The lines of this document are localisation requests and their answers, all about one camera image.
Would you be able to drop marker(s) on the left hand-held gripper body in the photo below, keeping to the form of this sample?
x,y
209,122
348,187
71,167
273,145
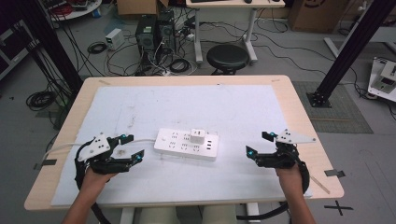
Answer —
x,y
96,149

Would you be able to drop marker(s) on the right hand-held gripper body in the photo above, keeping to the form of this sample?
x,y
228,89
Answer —
x,y
283,158

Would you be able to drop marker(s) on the white power strip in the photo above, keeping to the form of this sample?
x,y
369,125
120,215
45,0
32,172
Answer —
x,y
174,144

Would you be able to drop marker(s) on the white charger adapter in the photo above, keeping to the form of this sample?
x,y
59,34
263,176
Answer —
x,y
197,136

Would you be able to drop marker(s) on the person's right hand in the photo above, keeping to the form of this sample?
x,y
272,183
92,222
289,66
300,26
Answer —
x,y
291,182

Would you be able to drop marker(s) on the person's left hand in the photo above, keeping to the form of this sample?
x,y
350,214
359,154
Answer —
x,y
95,182

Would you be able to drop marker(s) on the grey floor mat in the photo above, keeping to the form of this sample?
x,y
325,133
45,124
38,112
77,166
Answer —
x,y
339,115

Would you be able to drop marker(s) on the black round stool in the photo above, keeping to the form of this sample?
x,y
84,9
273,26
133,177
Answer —
x,y
228,57

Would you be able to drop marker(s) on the white power supply box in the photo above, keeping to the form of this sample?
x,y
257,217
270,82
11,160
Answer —
x,y
114,39

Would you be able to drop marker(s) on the black computer tower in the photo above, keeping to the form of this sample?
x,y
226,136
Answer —
x,y
145,35
166,31

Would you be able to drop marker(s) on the white machine with display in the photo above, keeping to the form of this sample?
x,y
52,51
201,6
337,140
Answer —
x,y
384,79

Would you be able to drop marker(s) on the cardboard box with black logo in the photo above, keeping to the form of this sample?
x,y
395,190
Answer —
x,y
317,17

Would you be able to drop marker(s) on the open cardboard box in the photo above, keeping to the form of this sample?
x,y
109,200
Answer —
x,y
140,6

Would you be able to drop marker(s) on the black computer mouse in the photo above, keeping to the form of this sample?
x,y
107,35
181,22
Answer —
x,y
248,1

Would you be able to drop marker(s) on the white desk with wooden top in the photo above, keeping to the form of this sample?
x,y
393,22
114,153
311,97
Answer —
x,y
233,3

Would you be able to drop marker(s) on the round white table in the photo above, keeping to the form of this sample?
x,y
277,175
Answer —
x,y
77,9

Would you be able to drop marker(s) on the black keyboard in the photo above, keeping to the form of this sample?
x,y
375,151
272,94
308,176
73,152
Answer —
x,y
211,1

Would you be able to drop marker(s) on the black aluminium post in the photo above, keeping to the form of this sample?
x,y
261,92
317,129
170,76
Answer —
x,y
51,46
351,49

